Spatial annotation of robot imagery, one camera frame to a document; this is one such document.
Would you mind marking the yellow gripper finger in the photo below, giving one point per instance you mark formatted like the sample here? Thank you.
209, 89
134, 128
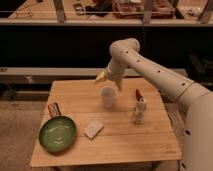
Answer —
101, 77

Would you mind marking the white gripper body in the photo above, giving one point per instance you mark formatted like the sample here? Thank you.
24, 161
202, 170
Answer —
113, 73

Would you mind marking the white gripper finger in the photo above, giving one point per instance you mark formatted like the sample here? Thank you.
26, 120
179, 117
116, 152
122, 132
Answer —
118, 83

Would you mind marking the green ceramic bowl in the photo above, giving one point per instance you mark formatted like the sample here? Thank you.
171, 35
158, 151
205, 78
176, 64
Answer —
57, 134

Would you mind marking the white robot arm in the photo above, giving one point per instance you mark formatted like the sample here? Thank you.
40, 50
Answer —
195, 99

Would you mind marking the white rooster figurine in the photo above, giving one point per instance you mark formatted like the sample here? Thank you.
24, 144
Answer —
139, 108

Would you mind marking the wooden table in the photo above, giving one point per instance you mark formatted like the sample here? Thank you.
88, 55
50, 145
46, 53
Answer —
120, 141

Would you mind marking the white sponge block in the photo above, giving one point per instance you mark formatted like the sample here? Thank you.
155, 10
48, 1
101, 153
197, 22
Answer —
93, 128

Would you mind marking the brown snack bar package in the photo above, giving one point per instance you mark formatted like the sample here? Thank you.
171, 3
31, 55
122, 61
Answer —
54, 110

